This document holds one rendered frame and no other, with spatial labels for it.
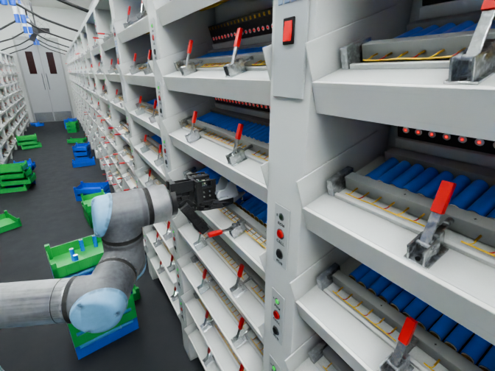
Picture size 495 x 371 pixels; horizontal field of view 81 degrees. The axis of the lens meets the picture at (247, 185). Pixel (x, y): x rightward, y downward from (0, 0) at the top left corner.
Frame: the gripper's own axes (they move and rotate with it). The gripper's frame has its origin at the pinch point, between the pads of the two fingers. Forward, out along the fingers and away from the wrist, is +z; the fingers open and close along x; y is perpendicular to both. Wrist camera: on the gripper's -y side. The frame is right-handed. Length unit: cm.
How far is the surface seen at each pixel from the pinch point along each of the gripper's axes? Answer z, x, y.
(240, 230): -5.4, -10.4, -4.9
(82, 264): -43, 66, -49
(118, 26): -8, 105, 54
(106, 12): -2, 175, 70
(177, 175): -6.1, 35.0, -3.6
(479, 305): -8, -59, 12
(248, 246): -6.5, -16.0, -6.5
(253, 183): -8.1, -19.9, 11.1
